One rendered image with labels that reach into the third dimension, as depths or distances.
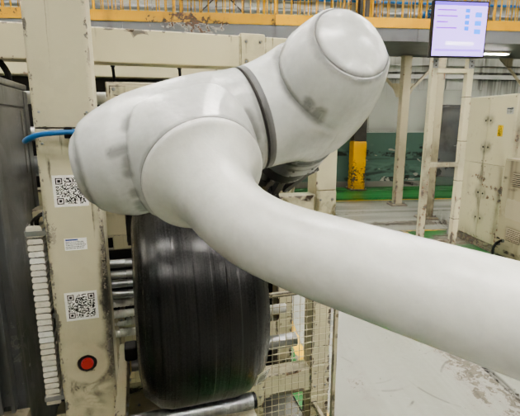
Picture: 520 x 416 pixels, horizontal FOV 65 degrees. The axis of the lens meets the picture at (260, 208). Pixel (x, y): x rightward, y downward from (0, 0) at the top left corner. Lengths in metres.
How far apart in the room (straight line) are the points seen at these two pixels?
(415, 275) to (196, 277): 0.74
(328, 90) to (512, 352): 0.23
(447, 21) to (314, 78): 4.64
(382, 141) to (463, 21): 6.45
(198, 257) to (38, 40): 0.59
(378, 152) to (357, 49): 10.78
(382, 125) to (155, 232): 10.42
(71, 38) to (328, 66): 0.79
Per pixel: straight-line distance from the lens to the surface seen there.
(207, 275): 0.93
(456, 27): 5.01
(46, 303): 1.16
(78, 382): 1.24
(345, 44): 0.36
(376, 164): 11.15
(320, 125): 0.38
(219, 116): 0.32
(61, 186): 1.06
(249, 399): 1.25
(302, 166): 0.48
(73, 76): 1.05
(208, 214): 0.27
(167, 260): 0.93
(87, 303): 1.14
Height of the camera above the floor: 1.67
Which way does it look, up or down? 12 degrees down
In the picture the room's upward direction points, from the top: straight up
